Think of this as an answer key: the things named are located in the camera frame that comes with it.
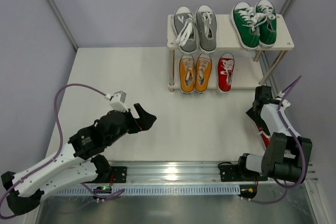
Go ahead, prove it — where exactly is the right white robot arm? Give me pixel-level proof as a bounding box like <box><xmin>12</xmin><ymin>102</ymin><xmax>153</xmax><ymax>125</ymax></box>
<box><xmin>238</xmin><ymin>86</ymin><xmax>312</xmax><ymax>185</ymax></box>

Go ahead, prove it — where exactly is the orange sneaker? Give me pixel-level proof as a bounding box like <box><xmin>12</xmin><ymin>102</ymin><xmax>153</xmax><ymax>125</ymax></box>
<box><xmin>195</xmin><ymin>54</ymin><xmax>212</xmax><ymax>93</ymax></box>
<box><xmin>179</xmin><ymin>56</ymin><xmax>195</xmax><ymax>94</ymax></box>

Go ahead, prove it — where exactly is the aluminium mounting rail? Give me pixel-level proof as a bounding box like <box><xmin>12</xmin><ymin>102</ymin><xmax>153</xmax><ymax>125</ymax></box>
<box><xmin>31</xmin><ymin>159</ymin><xmax>320</xmax><ymax>187</ymax></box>

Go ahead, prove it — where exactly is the red sneaker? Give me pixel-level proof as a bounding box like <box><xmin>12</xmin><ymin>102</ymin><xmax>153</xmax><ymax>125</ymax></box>
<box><xmin>256</xmin><ymin>124</ymin><xmax>270</xmax><ymax>149</ymax></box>
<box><xmin>217</xmin><ymin>52</ymin><xmax>235</xmax><ymax>93</ymax></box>

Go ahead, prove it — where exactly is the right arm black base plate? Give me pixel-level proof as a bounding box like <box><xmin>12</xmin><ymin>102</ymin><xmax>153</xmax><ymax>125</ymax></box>
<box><xmin>218</xmin><ymin>163</ymin><xmax>268</xmax><ymax>182</ymax></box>

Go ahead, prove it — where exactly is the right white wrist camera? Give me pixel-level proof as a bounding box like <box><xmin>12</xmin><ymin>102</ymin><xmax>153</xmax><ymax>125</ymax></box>
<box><xmin>275</xmin><ymin>92</ymin><xmax>290</xmax><ymax>109</ymax></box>

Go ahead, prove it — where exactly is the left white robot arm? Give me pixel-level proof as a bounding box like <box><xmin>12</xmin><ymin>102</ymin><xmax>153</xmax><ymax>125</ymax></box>
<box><xmin>1</xmin><ymin>103</ymin><xmax>157</xmax><ymax>216</ymax></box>

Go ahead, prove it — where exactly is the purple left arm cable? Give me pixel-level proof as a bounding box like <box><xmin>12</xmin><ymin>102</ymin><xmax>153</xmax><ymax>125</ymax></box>
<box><xmin>0</xmin><ymin>84</ymin><xmax>126</xmax><ymax>219</ymax></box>

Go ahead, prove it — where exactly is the white two-tier shoe shelf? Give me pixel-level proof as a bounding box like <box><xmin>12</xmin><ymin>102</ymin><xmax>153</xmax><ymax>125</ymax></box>
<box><xmin>167</xmin><ymin>14</ymin><xmax>294</xmax><ymax>92</ymax></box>

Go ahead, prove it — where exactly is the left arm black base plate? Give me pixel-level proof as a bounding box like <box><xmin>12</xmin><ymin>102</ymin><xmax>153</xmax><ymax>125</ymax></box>
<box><xmin>109</xmin><ymin>166</ymin><xmax>128</xmax><ymax>184</ymax></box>

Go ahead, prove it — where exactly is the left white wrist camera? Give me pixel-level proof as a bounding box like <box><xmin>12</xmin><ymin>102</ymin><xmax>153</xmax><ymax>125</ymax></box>
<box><xmin>104</xmin><ymin>91</ymin><xmax>128</xmax><ymax>112</ymax></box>

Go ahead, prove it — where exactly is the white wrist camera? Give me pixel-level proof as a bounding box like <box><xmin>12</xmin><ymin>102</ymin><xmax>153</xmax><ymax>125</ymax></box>
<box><xmin>104</xmin><ymin>91</ymin><xmax>128</xmax><ymax>112</ymax></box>
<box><xmin>275</xmin><ymin>92</ymin><xmax>290</xmax><ymax>109</ymax></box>

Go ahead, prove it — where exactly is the green sneaker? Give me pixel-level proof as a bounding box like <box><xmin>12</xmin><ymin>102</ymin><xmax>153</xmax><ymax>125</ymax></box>
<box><xmin>255</xmin><ymin>0</ymin><xmax>277</xmax><ymax>48</ymax></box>
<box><xmin>230</xmin><ymin>2</ymin><xmax>260</xmax><ymax>51</ymax></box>

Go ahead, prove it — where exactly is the grey sneaker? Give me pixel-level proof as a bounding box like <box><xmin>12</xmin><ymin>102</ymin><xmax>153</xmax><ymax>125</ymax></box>
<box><xmin>172</xmin><ymin>6</ymin><xmax>197</xmax><ymax>56</ymax></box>
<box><xmin>195</xmin><ymin>5</ymin><xmax>217</xmax><ymax>55</ymax></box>

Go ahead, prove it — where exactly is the white slotted cable duct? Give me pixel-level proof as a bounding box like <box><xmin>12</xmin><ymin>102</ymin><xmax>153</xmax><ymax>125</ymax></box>
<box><xmin>52</xmin><ymin>184</ymin><xmax>241</xmax><ymax>196</ymax></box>

